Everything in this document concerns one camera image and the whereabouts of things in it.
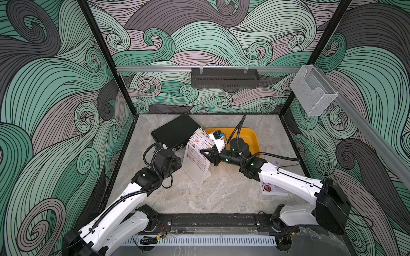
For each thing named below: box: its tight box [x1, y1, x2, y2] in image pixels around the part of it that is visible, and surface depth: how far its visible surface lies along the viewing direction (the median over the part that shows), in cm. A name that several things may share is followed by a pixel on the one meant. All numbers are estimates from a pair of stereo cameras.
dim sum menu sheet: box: [186, 127, 215, 172], surface depth 78 cm
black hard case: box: [151, 113, 202, 151], surface depth 108 cm
